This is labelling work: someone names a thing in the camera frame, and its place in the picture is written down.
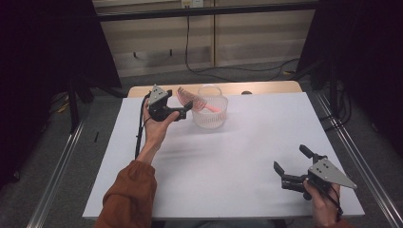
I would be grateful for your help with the person's left hand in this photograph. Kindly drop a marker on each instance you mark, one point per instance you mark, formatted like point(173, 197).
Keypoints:
point(155, 131)

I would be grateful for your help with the small dark round object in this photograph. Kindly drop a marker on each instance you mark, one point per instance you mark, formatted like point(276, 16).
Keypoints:
point(246, 92)

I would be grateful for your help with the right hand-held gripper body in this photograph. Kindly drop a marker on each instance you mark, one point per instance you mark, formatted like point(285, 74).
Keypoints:
point(329, 172)

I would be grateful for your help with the pink hairbrush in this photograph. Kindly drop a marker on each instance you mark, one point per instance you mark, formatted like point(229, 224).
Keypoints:
point(195, 99)

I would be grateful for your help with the black horizontal bar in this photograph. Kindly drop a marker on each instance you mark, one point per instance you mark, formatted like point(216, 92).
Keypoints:
point(206, 12)

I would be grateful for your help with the black curtain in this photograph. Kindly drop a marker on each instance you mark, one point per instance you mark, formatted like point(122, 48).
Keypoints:
point(47, 63)
point(370, 63)

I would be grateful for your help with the white wall socket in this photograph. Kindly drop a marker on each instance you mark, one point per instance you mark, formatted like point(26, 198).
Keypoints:
point(191, 3)

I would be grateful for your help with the white table sheet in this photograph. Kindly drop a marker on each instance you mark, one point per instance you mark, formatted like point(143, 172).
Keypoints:
point(221, 164)

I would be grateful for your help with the person's right hand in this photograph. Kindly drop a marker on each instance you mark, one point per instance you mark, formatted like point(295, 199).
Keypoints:
point(323, 205)

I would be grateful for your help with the white plastic basket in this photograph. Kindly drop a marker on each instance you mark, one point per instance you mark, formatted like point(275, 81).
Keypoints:
point(210, 117)

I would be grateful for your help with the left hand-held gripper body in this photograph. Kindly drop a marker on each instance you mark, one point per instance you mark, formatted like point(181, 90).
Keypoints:
point(157, 109)

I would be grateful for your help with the metal floor rail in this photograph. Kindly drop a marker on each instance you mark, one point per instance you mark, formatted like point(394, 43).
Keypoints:
point(364, 164)
point(53, 177)

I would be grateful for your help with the black stand leg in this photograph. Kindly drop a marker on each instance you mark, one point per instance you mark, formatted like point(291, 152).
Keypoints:
point(73, 104)
point(333, 91)

